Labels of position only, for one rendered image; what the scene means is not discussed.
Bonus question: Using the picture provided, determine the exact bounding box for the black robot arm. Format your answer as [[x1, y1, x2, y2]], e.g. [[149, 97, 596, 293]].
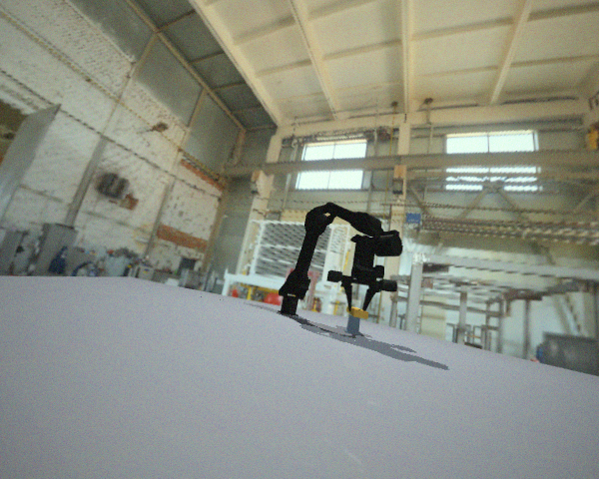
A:
[[278, 202, 402, 316]]

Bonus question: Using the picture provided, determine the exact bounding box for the yellow bar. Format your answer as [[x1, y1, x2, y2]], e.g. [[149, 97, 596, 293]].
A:
[[346, 306, 368, 319]]

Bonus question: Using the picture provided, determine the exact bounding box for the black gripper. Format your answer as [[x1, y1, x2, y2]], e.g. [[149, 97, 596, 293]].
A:
[[327, 254, 397, 311]]

